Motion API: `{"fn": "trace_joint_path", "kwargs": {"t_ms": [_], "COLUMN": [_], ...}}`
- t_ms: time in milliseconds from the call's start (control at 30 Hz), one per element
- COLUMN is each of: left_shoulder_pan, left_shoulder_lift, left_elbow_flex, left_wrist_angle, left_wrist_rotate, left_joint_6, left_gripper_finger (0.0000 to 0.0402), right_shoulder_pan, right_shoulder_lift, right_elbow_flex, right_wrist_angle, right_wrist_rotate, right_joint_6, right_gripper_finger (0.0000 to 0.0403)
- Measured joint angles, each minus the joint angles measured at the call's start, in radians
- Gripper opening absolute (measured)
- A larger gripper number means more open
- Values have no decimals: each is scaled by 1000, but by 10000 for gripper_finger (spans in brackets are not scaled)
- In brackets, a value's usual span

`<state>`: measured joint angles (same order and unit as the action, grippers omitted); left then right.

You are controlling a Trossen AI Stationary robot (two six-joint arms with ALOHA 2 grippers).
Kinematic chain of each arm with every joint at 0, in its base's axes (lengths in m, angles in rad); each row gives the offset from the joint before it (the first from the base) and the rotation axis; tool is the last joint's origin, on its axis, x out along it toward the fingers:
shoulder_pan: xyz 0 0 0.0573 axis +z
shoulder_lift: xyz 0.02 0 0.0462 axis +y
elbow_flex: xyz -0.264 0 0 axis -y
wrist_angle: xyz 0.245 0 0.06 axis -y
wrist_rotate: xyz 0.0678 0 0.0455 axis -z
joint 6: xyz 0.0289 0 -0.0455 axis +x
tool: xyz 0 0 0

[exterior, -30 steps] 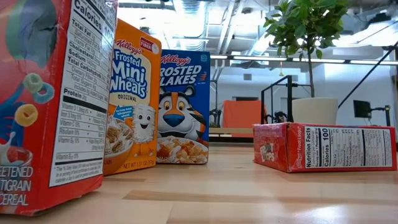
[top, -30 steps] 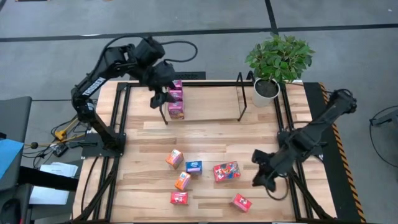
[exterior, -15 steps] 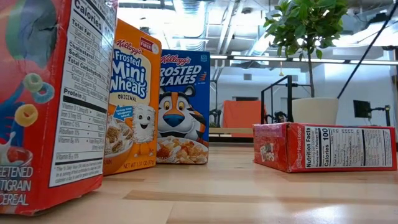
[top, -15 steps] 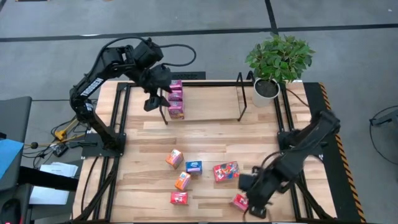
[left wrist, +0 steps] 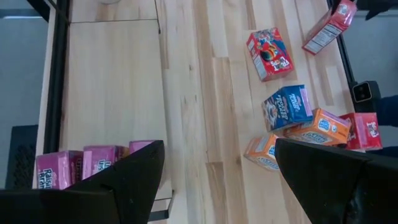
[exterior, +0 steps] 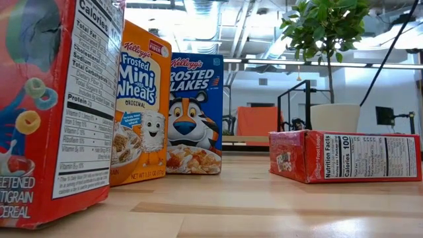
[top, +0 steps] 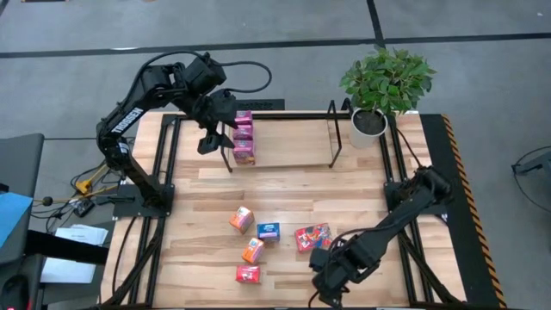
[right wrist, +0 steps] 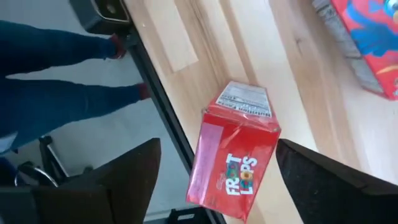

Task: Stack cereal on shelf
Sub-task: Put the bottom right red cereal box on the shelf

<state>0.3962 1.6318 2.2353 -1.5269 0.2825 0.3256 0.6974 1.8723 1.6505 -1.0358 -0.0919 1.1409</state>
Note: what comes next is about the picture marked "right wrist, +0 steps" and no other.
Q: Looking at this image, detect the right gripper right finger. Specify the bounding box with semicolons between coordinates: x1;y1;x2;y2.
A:
276;138;398;224

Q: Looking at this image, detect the red Froot Loops cereal box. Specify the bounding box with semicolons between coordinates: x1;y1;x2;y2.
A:
185;80;282;223
312;0;398;101

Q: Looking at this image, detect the person's leg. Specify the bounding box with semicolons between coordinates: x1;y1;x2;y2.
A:
0;19;114;78
0;77;141;155

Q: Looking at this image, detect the person's foot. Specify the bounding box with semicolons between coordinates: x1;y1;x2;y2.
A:
136;82;152;101
108;32;128;60

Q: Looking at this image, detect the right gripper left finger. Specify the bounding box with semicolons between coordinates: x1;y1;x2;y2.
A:
61;138;163;224

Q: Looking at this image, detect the black aluminium table frame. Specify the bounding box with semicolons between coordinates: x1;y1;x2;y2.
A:
124;26;227;224

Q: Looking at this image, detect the black office chair base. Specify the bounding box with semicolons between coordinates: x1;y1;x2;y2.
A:
14;135;94;188

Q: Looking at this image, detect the black crate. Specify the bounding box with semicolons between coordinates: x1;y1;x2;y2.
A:
169;206;218;224

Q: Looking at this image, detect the black metal bracket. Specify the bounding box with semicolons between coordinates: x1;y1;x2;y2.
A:
68;0;132;35

